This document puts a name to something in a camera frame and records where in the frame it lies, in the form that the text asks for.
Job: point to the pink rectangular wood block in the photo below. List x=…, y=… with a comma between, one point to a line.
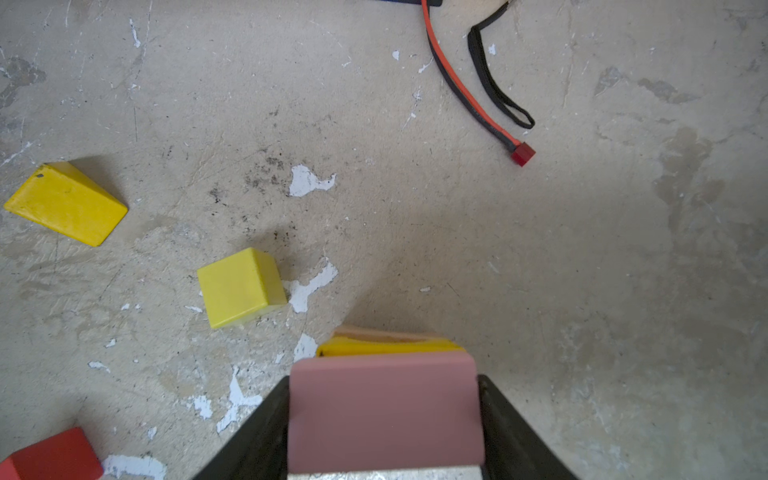
x=384, y=412

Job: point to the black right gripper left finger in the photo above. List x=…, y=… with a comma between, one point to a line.
x=258, y=450

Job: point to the yellow triangular wood block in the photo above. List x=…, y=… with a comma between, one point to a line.
x=60, y=197

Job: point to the red arch wood block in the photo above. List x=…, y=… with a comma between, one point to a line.
x=67, y=455

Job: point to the natural wood arch block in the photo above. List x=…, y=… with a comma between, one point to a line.
x=382, y=336

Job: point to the lime cube block middle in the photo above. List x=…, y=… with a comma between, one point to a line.
x=241, y=287

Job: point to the yellow arch wood block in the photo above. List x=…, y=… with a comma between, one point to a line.
x=345, y=346

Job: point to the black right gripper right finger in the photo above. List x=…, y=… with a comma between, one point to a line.
x=513, y=450

